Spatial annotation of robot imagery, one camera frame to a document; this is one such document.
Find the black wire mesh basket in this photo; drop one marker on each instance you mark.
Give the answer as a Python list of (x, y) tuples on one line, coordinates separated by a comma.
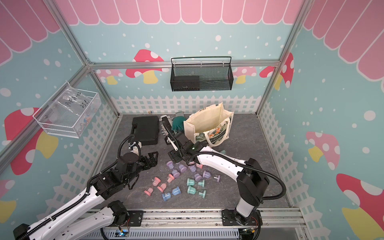
[(215, 72)]

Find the pink hourglass front left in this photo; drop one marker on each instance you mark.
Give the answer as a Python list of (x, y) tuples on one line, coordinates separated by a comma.
[(161, 188)]

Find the green hourglass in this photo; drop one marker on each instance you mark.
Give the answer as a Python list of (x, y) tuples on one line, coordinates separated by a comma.
[(191, 183), (193, 191)]

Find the black box in basket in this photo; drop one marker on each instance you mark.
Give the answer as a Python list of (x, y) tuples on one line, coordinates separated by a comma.
[(185, 83)]

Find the green work glove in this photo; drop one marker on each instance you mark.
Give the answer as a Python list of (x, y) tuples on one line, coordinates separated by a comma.
[(178, 122)]

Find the pink hourglass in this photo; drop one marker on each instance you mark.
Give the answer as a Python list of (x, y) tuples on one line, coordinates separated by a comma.
[(156, 181), (161, 188)]

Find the purple hourglass upper cluster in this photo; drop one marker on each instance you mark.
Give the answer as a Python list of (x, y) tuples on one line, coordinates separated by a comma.
[(176, 169)]

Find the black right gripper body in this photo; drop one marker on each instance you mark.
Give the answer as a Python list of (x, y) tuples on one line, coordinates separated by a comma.
[(177, 155)]

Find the clear acrylic wall bin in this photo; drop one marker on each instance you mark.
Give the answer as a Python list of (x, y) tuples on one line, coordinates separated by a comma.
[(69, 113)]

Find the cream floral canvas tote bag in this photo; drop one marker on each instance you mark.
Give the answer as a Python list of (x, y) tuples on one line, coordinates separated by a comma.
[(211, 124)]

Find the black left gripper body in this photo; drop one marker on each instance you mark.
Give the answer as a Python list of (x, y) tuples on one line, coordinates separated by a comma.
[(142, 165)]

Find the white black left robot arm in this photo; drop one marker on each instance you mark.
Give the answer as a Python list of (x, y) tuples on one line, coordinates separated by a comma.
[(99, 188)]

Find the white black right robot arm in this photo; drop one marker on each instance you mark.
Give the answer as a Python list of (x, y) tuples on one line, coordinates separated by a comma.
[(251, 179)]

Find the green hourglass front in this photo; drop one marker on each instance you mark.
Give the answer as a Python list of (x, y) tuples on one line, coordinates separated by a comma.
[(193, 191)]

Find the purple hourglass right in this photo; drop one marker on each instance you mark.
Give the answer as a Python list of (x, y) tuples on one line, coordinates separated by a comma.
[(208, 175)]

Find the pink hourglass upper left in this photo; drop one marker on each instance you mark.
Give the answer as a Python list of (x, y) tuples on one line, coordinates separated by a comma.
[(156, 181)]

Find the green hourglass middle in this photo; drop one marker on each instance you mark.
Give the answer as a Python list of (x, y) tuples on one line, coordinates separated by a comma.
[(191, 183)]

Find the black plastic tool case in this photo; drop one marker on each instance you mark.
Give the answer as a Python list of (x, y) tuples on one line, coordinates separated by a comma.
[(146, 130)]

